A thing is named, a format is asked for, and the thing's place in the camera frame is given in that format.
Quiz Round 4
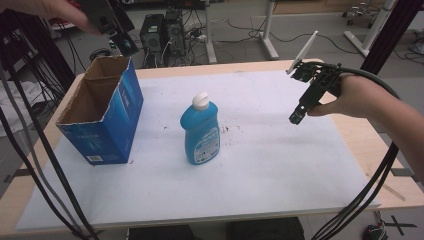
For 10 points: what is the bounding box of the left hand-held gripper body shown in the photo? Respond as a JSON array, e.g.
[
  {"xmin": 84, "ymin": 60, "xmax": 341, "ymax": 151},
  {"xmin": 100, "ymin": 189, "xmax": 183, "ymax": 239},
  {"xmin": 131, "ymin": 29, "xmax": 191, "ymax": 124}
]
[{"xmin": 76, "ymin": 0, "xmax": 136, "ymax": 36}]

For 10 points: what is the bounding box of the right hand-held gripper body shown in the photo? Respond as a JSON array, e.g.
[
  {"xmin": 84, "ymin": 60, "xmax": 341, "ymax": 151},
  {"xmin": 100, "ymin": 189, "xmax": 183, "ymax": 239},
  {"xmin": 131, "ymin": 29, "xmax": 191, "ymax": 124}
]
[{"xmin": 286, "ymin": 30, "xmax": 343, "ymax": 105}]

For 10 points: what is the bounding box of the blue cardboard box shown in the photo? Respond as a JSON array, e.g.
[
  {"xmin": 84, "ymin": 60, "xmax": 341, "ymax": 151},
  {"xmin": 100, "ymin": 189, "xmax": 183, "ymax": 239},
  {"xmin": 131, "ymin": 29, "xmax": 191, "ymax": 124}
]
[{"xmin": 55, "ymin": 55, "xmax": 145, "ymax": 166}]

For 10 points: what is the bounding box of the blue bottle with white cap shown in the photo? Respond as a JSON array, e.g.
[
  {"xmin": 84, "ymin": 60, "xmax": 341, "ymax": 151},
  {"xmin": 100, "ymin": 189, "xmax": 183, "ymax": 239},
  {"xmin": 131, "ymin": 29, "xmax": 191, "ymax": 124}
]
[{"xmin": 179, "ymin": 92, "xmax": 221, "ymax": 166}]

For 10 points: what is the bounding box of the person's right hand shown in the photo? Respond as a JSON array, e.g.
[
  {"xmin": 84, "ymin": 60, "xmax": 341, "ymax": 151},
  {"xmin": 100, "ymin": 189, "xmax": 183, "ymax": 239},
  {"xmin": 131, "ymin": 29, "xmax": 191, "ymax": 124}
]
[{"xmin": 307, "ymin": 73, "xmax": 385, "ymax": 120}]

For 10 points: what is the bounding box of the person's left hand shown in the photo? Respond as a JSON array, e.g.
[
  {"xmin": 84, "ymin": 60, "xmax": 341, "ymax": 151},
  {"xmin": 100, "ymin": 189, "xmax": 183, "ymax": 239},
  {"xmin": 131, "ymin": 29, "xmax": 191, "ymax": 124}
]
[{"xmin": 0, "ymin": 0, "xmax": 102, "ymax": 36}]

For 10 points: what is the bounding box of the black computer tower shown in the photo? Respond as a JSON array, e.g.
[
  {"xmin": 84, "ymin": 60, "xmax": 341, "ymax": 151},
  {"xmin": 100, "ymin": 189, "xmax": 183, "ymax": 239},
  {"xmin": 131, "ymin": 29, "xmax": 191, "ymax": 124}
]
[
  {"xmin": 162, "ymin": 10, "xmax": 187, "ymax": 57},
  {"xmin": 139, "ymin": 13, "xmax": 165, "ymax": 55}
]

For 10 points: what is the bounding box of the white foam mat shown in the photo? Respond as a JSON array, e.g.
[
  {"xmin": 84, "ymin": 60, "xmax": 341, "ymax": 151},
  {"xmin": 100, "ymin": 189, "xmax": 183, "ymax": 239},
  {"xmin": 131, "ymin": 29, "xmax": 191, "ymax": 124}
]
[{"xmin": 14, "ymin": 69, "xmax": 382, "ymax": 232}]

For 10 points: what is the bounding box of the white desk leg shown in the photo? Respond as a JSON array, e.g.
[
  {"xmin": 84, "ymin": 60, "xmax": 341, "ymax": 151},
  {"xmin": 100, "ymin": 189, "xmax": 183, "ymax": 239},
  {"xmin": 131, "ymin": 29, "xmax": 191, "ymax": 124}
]
[
  {"xmin": 259, "ymin": 0, "xmax": 281, "ymax": 61},
  {"xmin": 203, "ymin": 0, "xmax": 218, "ymax": 65}
]

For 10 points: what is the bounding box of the white stand leg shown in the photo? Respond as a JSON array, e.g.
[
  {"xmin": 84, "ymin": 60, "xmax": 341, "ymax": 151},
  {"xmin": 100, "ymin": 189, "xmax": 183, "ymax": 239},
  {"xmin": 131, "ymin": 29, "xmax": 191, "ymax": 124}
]
[{"xmin": 343, "ymin": 0, "xmax": 397, "ymax": 58}]

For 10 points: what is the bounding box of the white cloth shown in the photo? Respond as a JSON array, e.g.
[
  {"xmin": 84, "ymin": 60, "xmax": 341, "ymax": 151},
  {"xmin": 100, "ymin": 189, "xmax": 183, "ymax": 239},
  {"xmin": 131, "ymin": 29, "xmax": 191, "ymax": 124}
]
[{"xmin": 0, "ymin": 79, "xmax": 52, "ymax": 138}]

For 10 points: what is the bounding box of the small black device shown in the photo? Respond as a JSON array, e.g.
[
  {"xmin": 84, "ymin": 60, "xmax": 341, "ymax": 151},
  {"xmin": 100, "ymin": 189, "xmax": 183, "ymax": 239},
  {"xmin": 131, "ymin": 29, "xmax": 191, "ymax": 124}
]
[{"xmin": 365, "ymin": 223, "xmax": 390, "ymax": 240}]

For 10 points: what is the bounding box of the black metal post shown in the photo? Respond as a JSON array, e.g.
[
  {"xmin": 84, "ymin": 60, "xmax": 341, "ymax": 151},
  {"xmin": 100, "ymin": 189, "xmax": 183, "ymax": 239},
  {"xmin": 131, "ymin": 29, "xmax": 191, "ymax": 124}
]
[{"xmin": 360, "ymin": 0, "xmax": 424, "ymax": 76}]

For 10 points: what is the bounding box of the black cable bundle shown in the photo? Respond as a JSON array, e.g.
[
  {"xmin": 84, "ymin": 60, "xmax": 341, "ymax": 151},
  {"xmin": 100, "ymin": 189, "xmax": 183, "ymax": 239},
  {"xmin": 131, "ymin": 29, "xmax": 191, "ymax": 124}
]
[{"xmin": 311, "ymin": 65, "xmax": 402, "ymax": 240}]

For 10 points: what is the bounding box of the grey cable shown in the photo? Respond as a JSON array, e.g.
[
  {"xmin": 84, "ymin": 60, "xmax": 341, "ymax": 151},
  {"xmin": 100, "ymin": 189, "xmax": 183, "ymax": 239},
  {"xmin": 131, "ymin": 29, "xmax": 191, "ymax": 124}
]
[{"xmin": 0, "ymin": 68, "xmax": 81, "ymax": 236}]

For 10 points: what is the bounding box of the thick black cable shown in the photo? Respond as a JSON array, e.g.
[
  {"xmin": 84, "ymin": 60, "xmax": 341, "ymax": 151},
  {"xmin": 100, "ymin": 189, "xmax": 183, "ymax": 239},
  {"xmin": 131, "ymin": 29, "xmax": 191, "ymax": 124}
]
[
  {"xmin": 0, "ymin": 106, "xmax": 84, "ymax": 240},
  {"xmin": 6, "ymin": 63, "xmax": 100, "ymax": 240}
]

